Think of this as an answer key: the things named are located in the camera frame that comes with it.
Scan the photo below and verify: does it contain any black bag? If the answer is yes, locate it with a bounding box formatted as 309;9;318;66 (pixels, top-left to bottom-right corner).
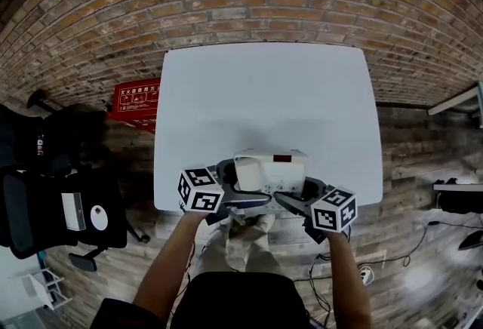
0;104;110;177

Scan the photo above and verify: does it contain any person's right forearm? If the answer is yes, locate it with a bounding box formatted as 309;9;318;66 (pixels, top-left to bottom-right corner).
325;231;373;329

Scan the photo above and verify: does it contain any white power strip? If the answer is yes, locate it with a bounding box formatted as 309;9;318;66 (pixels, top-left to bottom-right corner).
357;267;375;285

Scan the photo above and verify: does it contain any black office chair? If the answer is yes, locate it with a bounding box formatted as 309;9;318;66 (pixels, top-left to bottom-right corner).
0;164;152;272

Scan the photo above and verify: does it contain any person's left forearm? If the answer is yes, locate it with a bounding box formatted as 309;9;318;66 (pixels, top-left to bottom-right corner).
131;212;212;321

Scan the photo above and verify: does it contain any red fire extinguisher box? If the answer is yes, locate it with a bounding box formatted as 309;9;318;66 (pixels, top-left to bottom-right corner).
112;77;162;134

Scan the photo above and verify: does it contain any white wire rack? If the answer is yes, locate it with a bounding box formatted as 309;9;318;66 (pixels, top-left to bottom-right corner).
20;266;73;312

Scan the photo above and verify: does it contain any white desk telephone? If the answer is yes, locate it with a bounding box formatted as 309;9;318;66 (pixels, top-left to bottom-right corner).
232;148;309;208

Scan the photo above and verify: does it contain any white side table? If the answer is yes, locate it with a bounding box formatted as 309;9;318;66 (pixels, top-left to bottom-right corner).
427;81;483;131

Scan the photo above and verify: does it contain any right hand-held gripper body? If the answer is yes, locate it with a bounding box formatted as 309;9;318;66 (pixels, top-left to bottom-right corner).
300;186;358;244

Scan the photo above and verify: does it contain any white round disc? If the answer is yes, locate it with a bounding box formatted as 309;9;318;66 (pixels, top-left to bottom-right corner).
90;204;109;234

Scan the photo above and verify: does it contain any white flat box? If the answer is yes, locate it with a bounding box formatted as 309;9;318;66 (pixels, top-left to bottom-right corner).
61;192;83;232

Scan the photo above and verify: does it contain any white square table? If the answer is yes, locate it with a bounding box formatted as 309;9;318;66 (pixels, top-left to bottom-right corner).
152;42;384;212

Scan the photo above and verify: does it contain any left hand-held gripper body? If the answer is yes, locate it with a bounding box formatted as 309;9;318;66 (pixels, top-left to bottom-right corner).
177;164;245;226

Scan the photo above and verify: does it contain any person's white shoe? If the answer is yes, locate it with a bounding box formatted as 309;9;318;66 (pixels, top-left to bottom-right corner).
259;213;277;235

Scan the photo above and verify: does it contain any person's dark shirt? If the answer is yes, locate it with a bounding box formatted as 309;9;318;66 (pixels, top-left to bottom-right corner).
90;271;314;329

